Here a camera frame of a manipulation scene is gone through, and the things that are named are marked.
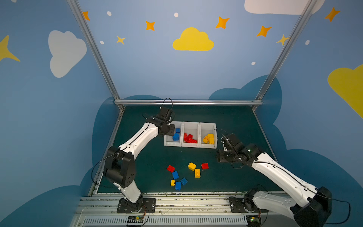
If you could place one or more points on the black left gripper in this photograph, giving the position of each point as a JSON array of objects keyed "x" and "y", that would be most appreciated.
[{"x": 169, "y": 128}]

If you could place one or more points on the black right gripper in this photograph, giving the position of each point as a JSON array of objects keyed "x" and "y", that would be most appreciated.
[{"x": 224, "y": 156}]

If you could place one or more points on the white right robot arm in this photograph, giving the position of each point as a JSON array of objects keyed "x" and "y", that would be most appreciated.
[{"x": 307, "y": 205}]

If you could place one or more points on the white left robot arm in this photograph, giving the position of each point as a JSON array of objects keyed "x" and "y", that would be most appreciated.
[{"x": 120, "y": 167}]

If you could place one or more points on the white right bin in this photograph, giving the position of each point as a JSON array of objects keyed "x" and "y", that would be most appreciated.
[{"x": 204, "y": 130}]

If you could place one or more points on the yellow lego brick tilted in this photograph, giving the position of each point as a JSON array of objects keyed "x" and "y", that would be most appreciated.
[{"x": 192, "y": 166}]

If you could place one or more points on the blue lego brick small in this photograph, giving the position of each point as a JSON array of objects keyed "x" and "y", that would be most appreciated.
[{"x": 175, "y": 175}]

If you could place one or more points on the right controller board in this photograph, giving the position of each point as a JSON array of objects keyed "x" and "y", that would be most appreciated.
[{"x": 253, "y": 221}]

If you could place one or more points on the controller board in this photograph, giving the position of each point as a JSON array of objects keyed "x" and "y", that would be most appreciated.
[
  {"x": 253, "y": 221},
  {"x": 135, "y": 221}
]

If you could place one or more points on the left controller board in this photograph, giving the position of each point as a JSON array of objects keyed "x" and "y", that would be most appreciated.
[{"x": 135, "y": 221}]

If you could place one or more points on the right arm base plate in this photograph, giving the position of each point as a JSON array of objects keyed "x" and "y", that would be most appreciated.
[{"x": 244, "y": 205}]

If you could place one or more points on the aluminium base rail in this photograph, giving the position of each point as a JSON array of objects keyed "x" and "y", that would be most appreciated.
[{"x": 185, "y": 209}]

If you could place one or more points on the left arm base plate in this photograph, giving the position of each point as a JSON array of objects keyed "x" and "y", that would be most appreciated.
[{"x": 142, "y": 205}]

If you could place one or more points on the aluminium frame post left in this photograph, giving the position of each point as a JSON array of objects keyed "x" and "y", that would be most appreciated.
[{"x": 82, "y": 22}]

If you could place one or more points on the aluminium frame post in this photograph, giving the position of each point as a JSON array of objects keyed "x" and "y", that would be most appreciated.
[
  {"x": 82, "y": 22},
  {"x": 296, "y": 31}
]

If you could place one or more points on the aluminium frame post right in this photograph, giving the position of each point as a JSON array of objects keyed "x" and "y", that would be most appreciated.
[{"x": 296, "y": 31}]

